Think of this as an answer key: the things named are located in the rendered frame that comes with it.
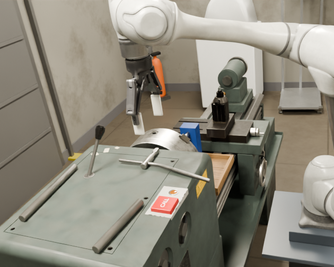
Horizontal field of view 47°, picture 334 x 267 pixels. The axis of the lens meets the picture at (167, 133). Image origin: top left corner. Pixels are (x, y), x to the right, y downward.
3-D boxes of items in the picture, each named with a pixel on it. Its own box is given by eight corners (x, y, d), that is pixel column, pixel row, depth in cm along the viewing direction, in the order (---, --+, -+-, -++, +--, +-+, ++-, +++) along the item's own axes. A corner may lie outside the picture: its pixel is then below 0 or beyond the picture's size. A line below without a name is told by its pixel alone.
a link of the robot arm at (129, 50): (155, 30, 107) (158, 51, 109) (127, 32, 110) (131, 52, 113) (141, 38, 99) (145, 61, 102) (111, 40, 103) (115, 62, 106)
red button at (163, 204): (171, 216, 101) (170, 211, 100) (151, 214, 103) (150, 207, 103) (179, 203, 106) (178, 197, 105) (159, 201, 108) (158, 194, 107)
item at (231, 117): (225, 138, 197) (225, 129, 194) (207, 137, 201) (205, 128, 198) (235, 121, 213) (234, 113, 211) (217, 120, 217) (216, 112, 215)
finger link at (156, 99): (150, 95, 119) (151, 94, 120) (154, 115, 123) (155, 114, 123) (159, 95, 118) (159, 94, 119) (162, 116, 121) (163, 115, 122)
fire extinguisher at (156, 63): (174, 95, 546) (167, 49, 517) (167, 102, 523) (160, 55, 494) (156, 95, 556) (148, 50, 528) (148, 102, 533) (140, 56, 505)
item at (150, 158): (155, 151, 133) (140, 169, 124) (154, 146, 132) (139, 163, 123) (160, 152, 132) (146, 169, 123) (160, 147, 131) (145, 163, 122)
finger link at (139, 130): (141, 112, 108) (140, 113, 107) (144, 134, 111) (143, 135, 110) (131, 112, 109) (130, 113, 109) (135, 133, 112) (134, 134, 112)
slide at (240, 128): (246, 143, 198) (246, 135, 196) (170, 138, 215) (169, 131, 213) (253, 127, 212) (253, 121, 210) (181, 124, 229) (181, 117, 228)
